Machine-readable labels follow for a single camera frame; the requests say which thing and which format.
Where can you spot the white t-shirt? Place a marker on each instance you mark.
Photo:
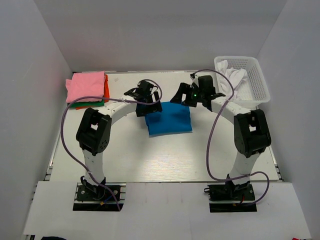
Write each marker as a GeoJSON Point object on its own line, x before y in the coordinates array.
{"type": "Point", "coordinates": [235, 76]}

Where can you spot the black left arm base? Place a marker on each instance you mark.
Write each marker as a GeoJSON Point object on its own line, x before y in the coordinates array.
{"type": "Point", "coordinates": [86, 200]}

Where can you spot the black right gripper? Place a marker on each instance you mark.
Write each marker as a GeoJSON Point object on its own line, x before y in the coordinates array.
{"type": "Point", "coordinates": [186, 95]}

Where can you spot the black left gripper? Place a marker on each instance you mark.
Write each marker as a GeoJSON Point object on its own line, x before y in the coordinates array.
{"type": "Point", "coordinates": [149, 107]}

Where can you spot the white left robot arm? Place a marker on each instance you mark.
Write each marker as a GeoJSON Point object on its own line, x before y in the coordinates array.
{"type": "Point", "coordinates": [94, 130]}

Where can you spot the pink folded t-shirt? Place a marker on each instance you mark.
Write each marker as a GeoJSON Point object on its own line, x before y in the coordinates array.
{"type": "Point", "coordinates": [85, 84]}

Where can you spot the blue t-shirt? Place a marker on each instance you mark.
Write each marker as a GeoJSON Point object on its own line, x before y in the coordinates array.
{"type": "Point", "coordinates": [174, 119]}

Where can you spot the white plastic laundry basket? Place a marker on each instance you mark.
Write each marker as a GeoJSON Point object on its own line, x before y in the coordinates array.
{"type": "Point", "coordinates": [255, 91]}

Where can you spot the green folded t-shirt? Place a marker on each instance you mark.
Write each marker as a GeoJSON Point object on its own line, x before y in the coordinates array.
{"type": "Point", "coordinates": [86, 103]}

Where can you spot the orange folded t-shirt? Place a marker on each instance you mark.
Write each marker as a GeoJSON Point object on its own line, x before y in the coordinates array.
{"type": "Point", "coordinates": [106, 88]}

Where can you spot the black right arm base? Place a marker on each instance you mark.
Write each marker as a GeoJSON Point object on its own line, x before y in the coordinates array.
{"type": "Point", "coordinates": [230, 198]}

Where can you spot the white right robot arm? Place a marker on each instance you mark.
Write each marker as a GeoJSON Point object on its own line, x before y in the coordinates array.
{"type": "Point", "coordinates": [250, 128]}

